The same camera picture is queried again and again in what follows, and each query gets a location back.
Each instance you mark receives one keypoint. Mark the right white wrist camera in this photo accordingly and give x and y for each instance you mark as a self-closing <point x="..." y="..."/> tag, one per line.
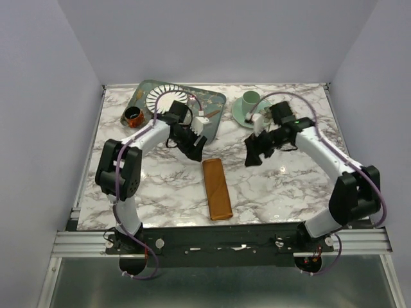
<point x="259" y="123"/>

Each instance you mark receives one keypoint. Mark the aluminium frame rail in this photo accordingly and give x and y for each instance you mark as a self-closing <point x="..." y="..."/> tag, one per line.
<point x="92" y="244"/>

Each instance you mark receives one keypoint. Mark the mint green cup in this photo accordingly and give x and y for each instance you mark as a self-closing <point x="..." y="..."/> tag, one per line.
<point x="249" y="100"/>

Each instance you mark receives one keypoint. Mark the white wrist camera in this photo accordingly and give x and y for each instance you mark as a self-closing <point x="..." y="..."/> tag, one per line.
<point x="198" y="124"/>
<point x="259" y="123"/>

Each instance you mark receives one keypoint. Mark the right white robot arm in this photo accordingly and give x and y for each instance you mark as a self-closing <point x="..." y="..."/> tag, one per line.
<point x="356" y="192"/>

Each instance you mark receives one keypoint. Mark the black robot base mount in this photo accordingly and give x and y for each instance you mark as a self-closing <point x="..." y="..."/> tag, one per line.
<point x="277" y="244"/>

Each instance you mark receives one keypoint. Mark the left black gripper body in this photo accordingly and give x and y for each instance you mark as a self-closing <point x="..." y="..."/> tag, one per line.
<point x="185" y="140"/>

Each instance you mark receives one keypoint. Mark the teal floral serving tray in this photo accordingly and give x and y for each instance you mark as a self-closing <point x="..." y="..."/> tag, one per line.
<point x="207" y="100"/>

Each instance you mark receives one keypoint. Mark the white black striped plate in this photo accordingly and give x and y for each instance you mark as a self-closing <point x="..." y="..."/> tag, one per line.
<point x="161" y="98"/>

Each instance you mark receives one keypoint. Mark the gold spoon with flower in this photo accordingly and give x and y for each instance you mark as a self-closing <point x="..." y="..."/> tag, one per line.
<point x="267" y="115"/>

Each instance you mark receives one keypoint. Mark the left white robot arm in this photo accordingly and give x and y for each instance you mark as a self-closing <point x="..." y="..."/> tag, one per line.
<point x="119" y="170"/>

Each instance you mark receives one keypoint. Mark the mint green saucer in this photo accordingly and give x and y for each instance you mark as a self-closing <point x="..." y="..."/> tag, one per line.
<point x="240" y="108"/>

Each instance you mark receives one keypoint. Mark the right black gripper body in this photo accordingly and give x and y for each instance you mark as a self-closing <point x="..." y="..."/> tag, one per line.
<point x="273" y="140"/>

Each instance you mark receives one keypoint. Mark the orange-brown cloth napkin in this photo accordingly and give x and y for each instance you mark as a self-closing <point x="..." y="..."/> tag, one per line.
<point x="216" y="190"/>

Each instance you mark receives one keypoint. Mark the copper black mug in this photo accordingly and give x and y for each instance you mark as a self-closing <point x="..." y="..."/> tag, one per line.
<point x="133" y="117"/>

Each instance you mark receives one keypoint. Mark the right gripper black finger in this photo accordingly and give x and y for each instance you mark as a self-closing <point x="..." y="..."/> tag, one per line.
<point x="255" y="146"/>
<point x="267" y="151"/>

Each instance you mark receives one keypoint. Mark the copper table knife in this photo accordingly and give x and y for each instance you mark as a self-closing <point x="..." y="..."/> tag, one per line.
<point x="211" y="114"/>

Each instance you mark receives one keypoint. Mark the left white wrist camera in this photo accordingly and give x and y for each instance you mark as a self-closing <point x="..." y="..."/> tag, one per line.
<point x="198" y="124"/>

